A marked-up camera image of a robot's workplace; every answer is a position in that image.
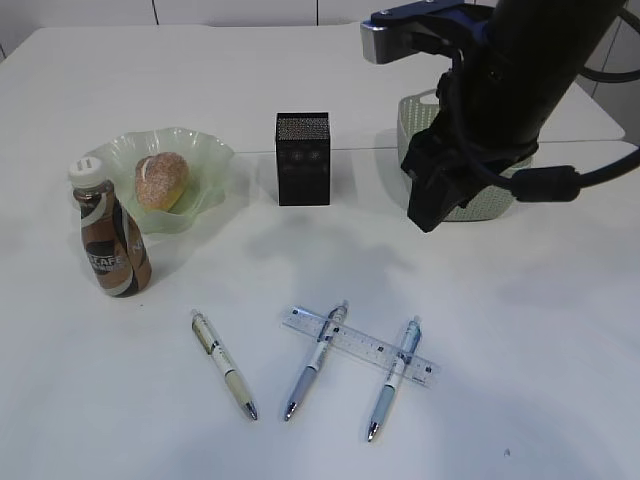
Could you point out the Nescafe coffee bottle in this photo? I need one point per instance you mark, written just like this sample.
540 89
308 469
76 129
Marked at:
111 239

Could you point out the beige pen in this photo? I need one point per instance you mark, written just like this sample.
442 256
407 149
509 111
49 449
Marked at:
217 351

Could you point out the green plastic basket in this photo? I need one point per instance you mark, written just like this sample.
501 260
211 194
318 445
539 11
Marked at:
416 113

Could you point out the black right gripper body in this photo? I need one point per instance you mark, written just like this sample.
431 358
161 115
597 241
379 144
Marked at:
497 96

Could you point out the green glass wavy plate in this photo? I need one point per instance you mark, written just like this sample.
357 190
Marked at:
207 158

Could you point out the clear plastic ruler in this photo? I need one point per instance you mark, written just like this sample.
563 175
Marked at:
362 346

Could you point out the black pen holder box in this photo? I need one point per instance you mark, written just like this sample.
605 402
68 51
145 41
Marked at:
303 146

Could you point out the grey blue pen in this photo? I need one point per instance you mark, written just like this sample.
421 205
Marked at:
308 375

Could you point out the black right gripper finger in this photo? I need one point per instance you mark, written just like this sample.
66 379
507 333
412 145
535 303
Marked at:
439 185

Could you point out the light blue pen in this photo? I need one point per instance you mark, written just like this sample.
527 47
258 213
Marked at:
402 359

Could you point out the bread roll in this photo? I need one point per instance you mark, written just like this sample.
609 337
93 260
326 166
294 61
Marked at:
161 180

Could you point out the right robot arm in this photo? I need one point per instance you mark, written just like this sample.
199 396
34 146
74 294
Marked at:
511 65

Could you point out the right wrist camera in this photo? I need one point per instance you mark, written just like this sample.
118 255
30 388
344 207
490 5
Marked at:
432 27

